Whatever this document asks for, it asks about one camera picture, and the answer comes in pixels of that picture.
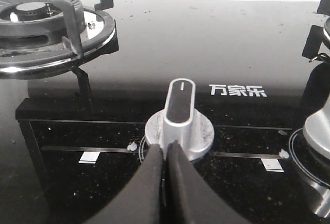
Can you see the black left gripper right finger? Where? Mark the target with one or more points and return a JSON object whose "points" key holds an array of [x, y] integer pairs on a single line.
{"points": [[192, 200]]}

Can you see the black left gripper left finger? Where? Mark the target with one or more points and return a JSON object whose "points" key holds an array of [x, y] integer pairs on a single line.
{"points": [[139, 200]]}

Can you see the silver left stove knob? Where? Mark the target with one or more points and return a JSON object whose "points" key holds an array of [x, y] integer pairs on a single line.
{"points": [[181, 121]]}

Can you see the silver stove knob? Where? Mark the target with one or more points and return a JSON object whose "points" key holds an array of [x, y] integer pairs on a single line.
{"points": [[309, 150], [181, 121]]}

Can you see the silver right stove knob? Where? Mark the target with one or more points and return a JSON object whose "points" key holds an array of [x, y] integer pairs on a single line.
{"points": [[309, 150]]}

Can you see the black glass gas stove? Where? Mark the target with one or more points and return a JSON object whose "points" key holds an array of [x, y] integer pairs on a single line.
{"points": [[70, 142]]}

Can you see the left gas burner with grate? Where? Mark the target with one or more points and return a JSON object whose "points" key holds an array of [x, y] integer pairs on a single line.
{"points": [[53, 36]]}

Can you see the gas burner with grate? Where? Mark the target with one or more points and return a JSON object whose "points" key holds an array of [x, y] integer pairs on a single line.
{"points": [[318, 35], [53, 36]]}

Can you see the right gas burner with grate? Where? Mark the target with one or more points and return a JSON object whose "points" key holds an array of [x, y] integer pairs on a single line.
{"points": [[318, 35]]}

